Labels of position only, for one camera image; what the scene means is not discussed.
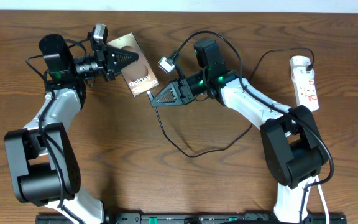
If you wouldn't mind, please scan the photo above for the white USB charger adapter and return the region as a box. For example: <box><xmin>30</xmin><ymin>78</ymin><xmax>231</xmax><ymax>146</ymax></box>
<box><xmin>290</xmin><ymin>55</ymin><xmax>315</xmax><ymax>82</ymax></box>

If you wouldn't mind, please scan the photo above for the black charging cable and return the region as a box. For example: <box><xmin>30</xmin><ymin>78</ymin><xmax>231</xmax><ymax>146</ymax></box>
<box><xmin>146</xmin><ymin>47</ymin><xmax>316</xmax><ymax>159</ymax></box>

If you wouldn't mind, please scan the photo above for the white power strip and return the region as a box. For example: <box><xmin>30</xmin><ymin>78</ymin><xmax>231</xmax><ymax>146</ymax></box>
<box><xmin>291</xmin><ymin>66</ymin><xmax>319</xmax><ymax>112</ymax></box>

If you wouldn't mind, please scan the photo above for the white power strip cord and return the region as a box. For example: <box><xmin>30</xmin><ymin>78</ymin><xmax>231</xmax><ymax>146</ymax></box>
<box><xmin>314</xmin><ymin>175</ymin><xmax>331</xmax><ymax>224</ymax></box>

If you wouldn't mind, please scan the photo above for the bronze Galaxy smartphone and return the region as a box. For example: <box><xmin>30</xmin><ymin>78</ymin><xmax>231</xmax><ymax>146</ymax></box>
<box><xmin>108</xmin><ymin>33</ymin><xmax>159</xmax><ymax>97</ymax></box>

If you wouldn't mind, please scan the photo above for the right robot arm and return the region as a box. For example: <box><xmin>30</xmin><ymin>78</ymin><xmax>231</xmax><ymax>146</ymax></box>
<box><xmin>150</xmin><ymin>38</ymin><xmax>333</xmax><ymax>223</ymax></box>

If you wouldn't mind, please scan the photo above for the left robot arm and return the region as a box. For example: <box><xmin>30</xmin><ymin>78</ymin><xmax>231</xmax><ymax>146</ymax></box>
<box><xmin>4</xmin><ymin>30</ymin><xmax>139</xmax><ymax>223</ymax></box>

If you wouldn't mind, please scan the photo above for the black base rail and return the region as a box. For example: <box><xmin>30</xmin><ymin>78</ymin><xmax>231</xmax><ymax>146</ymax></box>
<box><xmin>35</xmin><ymin>212</ymin><xmax>347</xmax><ymax>224</ymax></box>

